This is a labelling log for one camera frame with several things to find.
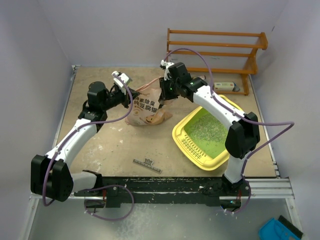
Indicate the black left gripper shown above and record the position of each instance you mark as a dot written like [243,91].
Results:
[125,98]

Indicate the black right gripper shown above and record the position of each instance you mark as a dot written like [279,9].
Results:
[164,94]

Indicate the pink cat litter bag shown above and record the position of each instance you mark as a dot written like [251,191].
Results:
[148,110]

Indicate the white bag sealing clip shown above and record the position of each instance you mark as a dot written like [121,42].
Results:
[148,164]

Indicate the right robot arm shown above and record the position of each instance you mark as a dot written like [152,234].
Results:
[243,134]

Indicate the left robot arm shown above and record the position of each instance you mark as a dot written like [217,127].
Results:
[50,173]

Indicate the pale green box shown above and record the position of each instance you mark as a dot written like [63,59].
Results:
[224,86]

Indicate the yellow green litter box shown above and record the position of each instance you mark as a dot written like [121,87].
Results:
[207,156]

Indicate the green litter pellets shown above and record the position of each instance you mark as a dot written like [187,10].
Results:
[206,128]

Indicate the orange wooden shelf rack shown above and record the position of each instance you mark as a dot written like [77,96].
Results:
[226,52]

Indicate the blue dustpan with brush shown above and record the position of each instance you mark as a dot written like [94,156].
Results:
[279,229]

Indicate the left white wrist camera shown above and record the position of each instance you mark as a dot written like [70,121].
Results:
[121,80]

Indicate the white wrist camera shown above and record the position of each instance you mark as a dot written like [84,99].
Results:
[164,65]
[121,80]

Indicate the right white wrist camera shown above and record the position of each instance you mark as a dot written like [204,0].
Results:
[164,65]

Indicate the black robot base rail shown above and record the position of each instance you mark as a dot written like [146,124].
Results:
[209,191]

